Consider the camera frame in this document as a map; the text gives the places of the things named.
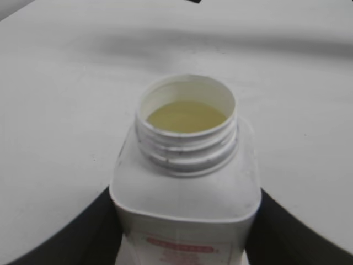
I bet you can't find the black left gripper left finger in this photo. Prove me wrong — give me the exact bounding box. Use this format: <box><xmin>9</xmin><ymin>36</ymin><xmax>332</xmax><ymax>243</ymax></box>
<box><xmin>11</xmin><ymin>188</ymin><xmax>123</xmax><ymax>265</ymax></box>

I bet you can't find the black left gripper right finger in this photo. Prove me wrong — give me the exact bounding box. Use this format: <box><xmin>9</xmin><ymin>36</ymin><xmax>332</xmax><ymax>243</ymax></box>
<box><xmin>245</xmin><ymin>190</ymin><xmax>352</xmax><ymax>265</ymax></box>

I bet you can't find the white strawberry drink bottle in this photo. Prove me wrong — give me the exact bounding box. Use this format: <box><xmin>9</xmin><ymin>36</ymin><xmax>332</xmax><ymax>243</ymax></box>
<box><xmin>109</xmin><ymin>75</ymin><xmax>261</xmax><ymax>264</ymax></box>

